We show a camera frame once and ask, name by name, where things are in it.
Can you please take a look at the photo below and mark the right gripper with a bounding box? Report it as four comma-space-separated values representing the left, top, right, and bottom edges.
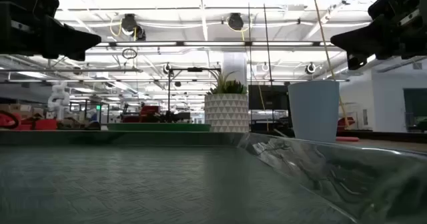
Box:
330, 0, 427, 71

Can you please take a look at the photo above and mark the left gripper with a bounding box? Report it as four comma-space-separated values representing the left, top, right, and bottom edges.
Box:
0, 0, 102, 62

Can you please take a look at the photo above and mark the light blue plastic cup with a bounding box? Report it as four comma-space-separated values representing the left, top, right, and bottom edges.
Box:
288, 80, 340, 143

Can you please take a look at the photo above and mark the green plastic plate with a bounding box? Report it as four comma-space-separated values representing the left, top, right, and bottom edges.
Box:
106, 123, 211, 133

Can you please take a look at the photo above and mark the dark green plastic tray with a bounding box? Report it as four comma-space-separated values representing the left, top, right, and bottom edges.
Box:
0, 129, 427, 224

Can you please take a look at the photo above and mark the white humanoid robot figure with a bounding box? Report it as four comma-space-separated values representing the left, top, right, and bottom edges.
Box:
47, 81, 71, 121

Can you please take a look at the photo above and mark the red background bin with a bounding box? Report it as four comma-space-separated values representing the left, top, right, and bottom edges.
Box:
336, 116, 356, 129

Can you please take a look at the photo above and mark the red equipment pile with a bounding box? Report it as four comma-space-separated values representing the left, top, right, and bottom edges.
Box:
0, 110, 58, 131

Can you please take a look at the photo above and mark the red background machine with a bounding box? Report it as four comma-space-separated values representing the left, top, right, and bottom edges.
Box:
120, 104, 161, 123

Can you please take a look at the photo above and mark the long ceiling light bar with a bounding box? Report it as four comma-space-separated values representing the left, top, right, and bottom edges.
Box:
85, 41, 334, 48

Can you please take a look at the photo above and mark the succulent in white patterned pot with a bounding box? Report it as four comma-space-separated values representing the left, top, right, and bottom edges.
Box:
203, 69, 250, 133

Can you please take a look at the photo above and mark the yellow hanging cable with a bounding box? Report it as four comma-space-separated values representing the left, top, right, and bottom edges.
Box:
310, 0, 350, 129

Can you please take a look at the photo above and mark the black ceiling cable reel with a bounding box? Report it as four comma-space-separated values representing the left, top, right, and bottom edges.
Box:
227, 12, 245, 31
120, 13, 147, 41

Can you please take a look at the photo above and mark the black aluminium table frame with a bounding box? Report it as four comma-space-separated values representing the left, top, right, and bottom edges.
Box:
250, 127, 427, 143

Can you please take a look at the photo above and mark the black background camera stand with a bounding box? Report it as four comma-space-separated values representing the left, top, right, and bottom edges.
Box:
166, 66, 222, 123

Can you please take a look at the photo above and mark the thin black hanging cable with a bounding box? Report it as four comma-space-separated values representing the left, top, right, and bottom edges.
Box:
247, 0, 253, 131

